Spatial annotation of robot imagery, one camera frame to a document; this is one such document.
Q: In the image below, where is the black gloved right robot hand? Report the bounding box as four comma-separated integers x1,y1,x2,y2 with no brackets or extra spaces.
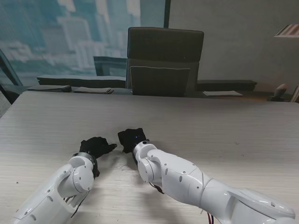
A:
117,127,150,154

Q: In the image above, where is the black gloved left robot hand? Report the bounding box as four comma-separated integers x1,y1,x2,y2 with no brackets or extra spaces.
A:
79,137,118,159

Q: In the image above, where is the grey folder stack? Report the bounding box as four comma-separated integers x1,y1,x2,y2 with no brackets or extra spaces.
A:
72,86,115,95

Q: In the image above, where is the long dark bench cushion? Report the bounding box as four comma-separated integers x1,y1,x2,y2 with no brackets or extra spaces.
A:
36,74,127,89

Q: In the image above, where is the dark grey folder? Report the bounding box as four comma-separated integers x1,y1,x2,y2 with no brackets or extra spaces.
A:
26,85,72,92

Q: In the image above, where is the dark grey office chair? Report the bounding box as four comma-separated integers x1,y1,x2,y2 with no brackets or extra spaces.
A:
126,27,205,98

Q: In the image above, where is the white paper sheet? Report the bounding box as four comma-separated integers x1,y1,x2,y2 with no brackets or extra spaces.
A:
202,90,244,97

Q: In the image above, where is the short dark bench cushion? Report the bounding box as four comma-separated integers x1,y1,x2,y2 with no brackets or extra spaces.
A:
197,79,257,91

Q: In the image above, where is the grey slanted metal bar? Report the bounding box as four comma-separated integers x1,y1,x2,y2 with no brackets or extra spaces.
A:
0,48,24,105

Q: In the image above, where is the dark window pillar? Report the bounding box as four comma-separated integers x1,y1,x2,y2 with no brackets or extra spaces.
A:
163,0,172,29

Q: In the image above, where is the small desk ornament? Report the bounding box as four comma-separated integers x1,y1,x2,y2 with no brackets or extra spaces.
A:
268,83,288,102

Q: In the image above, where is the light wooden board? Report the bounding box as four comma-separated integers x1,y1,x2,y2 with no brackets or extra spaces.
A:
290,85,299,103

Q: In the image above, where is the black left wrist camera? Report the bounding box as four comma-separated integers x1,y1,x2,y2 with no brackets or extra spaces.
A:
92,158,101,178

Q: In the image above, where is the red black right arm cable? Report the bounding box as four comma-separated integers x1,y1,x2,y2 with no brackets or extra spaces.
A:
149,183,214,224

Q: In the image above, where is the red black arm cable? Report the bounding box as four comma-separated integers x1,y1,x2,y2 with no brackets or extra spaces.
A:
63,189,91,218
149,183,214,224

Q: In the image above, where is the red black left arm cable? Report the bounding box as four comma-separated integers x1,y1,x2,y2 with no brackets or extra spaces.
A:
63,189,91,218

